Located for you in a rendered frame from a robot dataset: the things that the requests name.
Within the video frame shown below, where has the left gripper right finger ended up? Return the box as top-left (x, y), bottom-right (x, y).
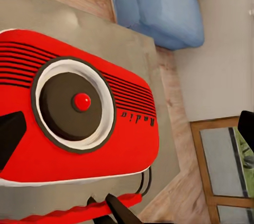
top-left (238, 110), bottom-right (254, 152)

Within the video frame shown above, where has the radio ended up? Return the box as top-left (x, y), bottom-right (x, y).
top-left (0, 29), bottom-right (159, 224)

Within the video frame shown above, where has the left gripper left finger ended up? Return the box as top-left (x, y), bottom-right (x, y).
top-left (0, 111), bottom-right (27, 173)

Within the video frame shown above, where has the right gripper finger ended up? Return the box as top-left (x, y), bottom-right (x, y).
top-left (105, 194), bottom-right (144, 224)
top-left (87, 197), bottom-right (115, 224)

